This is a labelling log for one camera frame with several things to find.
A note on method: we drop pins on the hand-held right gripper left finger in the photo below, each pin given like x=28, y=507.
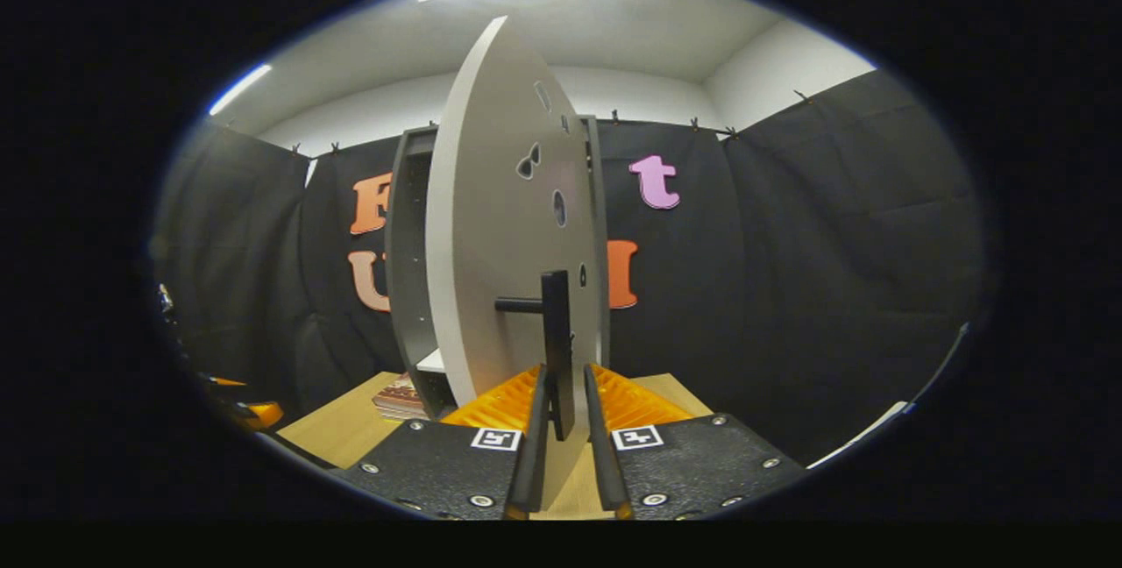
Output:
x=532, y=463

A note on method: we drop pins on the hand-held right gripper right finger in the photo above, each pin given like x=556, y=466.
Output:
x=605, y=463

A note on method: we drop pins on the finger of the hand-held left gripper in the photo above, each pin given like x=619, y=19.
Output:
x=228, y=380
x=263, y=415

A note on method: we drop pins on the grey cabinet door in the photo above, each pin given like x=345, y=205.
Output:
x=500, y=244

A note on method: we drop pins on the white cabinet shelf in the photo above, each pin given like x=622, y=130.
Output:
x=432, y=363

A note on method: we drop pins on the black backdrop cloth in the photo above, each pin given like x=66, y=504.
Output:
x=789, y=287

